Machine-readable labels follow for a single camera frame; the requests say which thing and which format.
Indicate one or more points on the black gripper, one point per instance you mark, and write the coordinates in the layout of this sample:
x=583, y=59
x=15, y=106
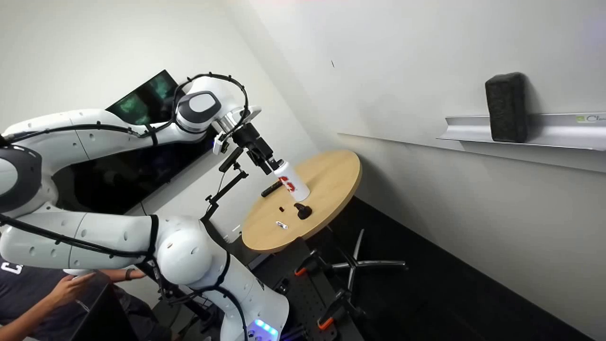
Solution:
x=255, y=148

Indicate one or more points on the person's forearm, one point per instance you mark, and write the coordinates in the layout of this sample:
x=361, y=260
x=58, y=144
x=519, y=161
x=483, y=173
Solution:
x=21, y=326

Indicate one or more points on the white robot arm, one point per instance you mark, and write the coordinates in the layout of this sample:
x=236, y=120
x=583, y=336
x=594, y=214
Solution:
x=39, y=233

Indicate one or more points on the small white object on table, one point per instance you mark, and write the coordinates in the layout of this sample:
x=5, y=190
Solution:
x=282, y=224

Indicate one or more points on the black bottle cap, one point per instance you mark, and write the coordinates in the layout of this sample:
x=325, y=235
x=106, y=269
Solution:
x=303, y=211

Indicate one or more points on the white metal water bottle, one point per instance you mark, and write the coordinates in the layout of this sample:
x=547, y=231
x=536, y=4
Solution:
x=291, y=182

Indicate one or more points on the black monitor screen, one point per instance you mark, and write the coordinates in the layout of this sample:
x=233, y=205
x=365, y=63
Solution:
x=117, y=182

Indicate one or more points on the person's hand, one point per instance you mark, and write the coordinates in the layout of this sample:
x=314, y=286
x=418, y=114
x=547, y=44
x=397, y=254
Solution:
x=68, y=288

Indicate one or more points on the black foam eraser block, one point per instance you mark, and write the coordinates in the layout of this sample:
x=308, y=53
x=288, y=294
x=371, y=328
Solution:
x=505, y=99

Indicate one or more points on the orange handled clamp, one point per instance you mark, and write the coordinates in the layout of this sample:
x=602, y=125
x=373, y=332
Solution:
x=337, y=309

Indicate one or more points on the black camera stand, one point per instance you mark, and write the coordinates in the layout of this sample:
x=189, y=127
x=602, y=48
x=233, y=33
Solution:
x=223, y=186

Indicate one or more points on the white black marker pen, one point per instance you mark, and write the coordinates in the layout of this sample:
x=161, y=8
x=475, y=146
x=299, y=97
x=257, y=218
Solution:
x=270, y=188

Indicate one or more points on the round wooden table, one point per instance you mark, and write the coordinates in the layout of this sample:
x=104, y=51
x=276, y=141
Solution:
x=331, y=180

